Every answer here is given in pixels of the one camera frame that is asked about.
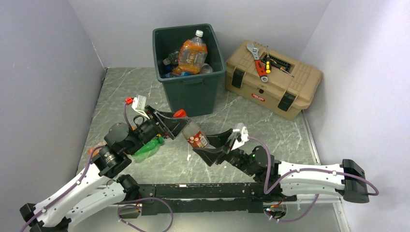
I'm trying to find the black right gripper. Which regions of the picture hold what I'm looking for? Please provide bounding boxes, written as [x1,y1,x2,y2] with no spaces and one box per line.
[193,129,256,176]

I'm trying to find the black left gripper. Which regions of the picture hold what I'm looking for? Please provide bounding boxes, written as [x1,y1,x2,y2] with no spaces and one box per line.
[126,105,191,155]

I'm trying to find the crushed red soda can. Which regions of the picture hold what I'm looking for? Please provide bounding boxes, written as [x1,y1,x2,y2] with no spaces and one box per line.
[174,109,210,148]

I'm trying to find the blue label water bottle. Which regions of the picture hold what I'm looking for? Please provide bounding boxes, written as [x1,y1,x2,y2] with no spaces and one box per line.
[162,72,191,79]

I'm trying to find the dark green trash bin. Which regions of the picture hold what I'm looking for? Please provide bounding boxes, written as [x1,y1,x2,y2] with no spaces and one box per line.
[152,24,226,117]

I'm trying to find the tall clear bottle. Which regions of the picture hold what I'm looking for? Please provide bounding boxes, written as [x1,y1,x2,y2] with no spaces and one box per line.
[199,63,213,74]

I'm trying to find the clear orange-label bottle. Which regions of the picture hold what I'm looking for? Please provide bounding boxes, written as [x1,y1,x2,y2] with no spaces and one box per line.
[172,66,184,75]

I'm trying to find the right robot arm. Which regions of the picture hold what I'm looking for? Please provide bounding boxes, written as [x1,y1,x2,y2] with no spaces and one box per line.
[193,129,370,203]

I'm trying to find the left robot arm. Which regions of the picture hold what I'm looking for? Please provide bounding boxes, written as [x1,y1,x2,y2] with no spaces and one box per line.
[20,106,191,232]

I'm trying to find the green plastic bottle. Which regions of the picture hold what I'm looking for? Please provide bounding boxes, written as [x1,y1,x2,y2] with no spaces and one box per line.
[132,136,164,163]

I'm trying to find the tan plastic toolbox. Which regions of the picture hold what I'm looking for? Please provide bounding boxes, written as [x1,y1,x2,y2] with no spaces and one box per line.
[225,40,323,120]

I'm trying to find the yellow black screwdriver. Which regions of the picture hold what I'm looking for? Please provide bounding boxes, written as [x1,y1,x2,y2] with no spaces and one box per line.
[265,46,271,74]

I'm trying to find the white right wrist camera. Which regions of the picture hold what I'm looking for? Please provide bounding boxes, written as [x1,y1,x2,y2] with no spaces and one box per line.
[231,123,249,150]

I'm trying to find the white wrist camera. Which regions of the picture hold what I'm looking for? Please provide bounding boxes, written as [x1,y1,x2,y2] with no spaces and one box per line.
[125,95,149,119]
[231,123,249,150]

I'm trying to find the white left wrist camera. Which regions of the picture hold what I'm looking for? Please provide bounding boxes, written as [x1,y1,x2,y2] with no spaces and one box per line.
[125,95,149,119]

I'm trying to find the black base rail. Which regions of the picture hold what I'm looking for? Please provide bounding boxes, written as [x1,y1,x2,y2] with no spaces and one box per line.
[123,183,297,216]

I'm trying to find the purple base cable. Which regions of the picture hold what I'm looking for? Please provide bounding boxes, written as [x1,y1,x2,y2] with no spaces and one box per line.
[117,197,174,232]

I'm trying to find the red-handled adjustable wrench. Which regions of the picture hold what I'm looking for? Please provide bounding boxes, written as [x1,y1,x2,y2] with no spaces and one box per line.
[246,43,268,83]

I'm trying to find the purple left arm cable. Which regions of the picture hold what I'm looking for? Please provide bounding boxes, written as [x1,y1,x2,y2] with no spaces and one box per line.
[19,99,135,232]

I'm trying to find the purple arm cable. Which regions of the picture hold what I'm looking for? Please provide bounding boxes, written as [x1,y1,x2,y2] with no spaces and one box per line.
[19,99,135,232]
[248,136,380,197]

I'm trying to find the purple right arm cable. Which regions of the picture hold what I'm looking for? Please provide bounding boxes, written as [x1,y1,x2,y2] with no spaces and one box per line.
[248,136,380,197]

